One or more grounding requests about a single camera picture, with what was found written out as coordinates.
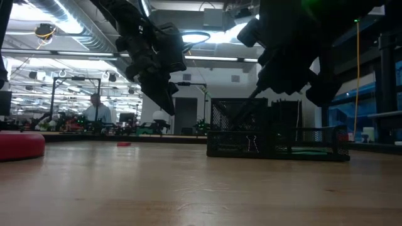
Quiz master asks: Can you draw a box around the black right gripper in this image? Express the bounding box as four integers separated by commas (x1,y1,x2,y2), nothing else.
237,0,343,107

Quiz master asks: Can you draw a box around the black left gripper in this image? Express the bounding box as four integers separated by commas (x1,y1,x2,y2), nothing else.
115,21,188,116

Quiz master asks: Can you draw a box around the black pen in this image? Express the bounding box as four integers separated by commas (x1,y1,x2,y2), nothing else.
231,87,264,131

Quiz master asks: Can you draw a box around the blue sticky note pad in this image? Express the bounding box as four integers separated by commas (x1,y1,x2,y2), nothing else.
290,146,330,156

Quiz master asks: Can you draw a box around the black mesh desk organizer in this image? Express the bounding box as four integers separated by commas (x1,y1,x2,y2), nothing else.
206,97,351,162

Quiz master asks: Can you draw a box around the dark grey door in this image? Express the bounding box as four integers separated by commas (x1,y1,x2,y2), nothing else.
173,97,198,136

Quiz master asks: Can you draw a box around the small background monitor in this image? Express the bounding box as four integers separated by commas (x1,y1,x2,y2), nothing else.
118,112,136,124

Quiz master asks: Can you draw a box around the person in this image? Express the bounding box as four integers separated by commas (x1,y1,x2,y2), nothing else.
82,92,113,124

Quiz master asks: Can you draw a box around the black pillar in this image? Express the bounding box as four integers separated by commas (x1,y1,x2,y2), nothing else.
378,31,399,145

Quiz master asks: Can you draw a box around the grey ceiling unit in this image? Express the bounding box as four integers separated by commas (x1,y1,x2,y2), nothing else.
202,8,236,32

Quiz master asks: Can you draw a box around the red round dish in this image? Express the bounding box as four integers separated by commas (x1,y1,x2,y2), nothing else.
0,131,46,162

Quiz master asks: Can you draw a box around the black screen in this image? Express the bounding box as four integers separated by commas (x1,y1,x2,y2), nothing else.
0,90,13,116

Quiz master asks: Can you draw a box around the black background rig frame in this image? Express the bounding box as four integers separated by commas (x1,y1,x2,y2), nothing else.
169,81,210,132
49,76,102,131

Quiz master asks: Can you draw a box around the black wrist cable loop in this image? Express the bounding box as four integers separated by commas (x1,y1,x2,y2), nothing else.
181,30,212,54

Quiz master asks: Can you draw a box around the silver ceiling duct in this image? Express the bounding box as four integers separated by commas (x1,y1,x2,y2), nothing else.
28,0,139,82

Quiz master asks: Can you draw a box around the black ceiling camera device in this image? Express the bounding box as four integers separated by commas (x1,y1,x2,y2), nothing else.
33,23,58,41

